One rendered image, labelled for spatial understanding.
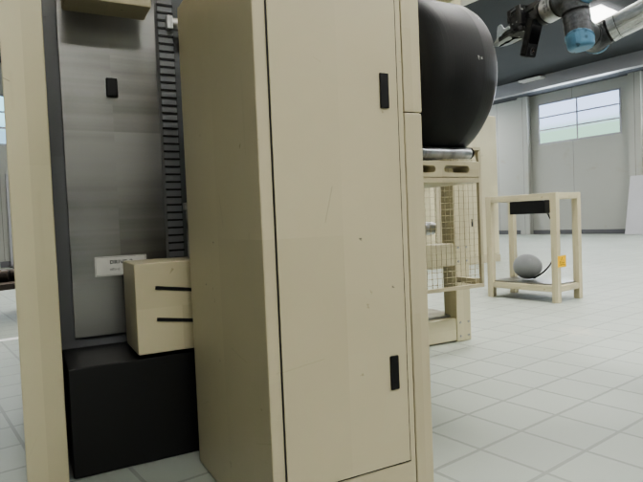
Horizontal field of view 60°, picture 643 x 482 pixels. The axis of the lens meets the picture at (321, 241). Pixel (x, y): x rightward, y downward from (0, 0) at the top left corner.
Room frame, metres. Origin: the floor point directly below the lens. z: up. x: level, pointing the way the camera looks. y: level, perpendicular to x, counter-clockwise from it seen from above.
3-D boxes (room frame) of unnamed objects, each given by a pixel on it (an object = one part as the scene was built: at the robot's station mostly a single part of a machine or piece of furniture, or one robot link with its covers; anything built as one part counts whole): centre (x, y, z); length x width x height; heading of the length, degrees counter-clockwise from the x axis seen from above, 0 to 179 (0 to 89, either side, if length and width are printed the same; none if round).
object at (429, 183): (2.18, -0.36, 0.80); 0.37 x 0.36 x 0.02; 28
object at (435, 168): (2.06, -0.42, 0.83); 0.36 x 0.09 x 0.06; 118
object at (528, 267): (4.32, -1.64, 0.40); 0.60 x 0.35 x 0.80; 37
